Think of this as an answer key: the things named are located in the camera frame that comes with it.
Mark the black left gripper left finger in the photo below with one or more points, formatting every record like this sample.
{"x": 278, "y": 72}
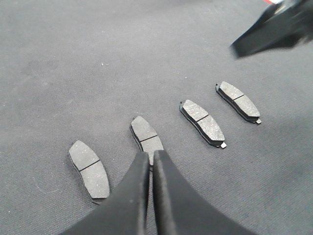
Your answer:
{"x": 124, "y": 211}

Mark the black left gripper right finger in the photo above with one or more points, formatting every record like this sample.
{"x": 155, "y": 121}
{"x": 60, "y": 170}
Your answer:
{"x": 180, "y": 210}

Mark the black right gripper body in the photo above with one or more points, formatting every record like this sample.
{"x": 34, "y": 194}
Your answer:
{"x": 284, "y": 24}

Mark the dark brake pad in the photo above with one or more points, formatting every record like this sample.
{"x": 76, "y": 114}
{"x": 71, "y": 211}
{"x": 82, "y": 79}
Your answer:
{"x": 203, "y": 122}
{"x": 146, "y": 137}
{"x": 91, "y": 170}
{"x": 239, "y": 101}

